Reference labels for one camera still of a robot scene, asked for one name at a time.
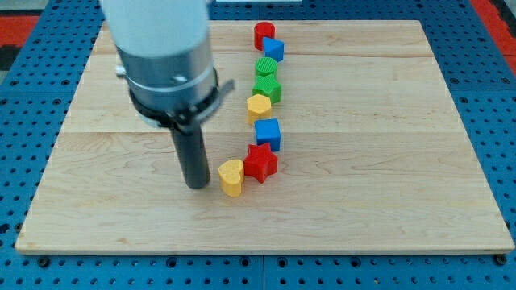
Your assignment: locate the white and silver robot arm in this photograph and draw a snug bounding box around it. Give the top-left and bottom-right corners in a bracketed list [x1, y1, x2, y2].
[100, 0, 235, 131]

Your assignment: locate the blue triangle block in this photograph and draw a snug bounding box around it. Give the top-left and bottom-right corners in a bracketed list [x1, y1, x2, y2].
[263, 37, 285, 62]

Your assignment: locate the red star block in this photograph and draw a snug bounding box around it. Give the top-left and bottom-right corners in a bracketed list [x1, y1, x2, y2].
[243, 143, 278, 184]

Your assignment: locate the blue cube block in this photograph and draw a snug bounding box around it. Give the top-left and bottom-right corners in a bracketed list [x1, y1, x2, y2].
[254, 118, 281, 152]

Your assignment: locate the yellow heart block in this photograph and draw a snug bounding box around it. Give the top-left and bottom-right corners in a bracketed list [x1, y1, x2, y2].
[218, 159, 244, 197]

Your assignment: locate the yellow hexagon block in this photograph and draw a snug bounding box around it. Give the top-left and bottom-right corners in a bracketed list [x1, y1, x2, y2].
[247, 94, 272, 125]

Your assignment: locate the green star block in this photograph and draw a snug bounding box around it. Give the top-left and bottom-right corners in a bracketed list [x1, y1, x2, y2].
[252, 75, 282, 104]

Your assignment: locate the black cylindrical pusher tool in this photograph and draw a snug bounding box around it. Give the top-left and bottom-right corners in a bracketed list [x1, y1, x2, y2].
[170, 125, 210, 189]

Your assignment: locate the green cylinder block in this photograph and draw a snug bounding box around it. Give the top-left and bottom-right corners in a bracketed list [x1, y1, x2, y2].
[254, 56, 278, 77]

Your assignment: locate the red cylinder block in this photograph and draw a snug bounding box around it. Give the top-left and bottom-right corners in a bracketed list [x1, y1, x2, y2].
[253, 21, 276, 51]

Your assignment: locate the wooden board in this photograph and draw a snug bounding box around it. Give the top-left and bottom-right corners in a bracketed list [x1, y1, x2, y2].
[15, 21, 514, 255]

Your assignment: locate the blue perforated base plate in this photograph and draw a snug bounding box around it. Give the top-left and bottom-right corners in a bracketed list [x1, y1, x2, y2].
[1, 0, 515, 289]

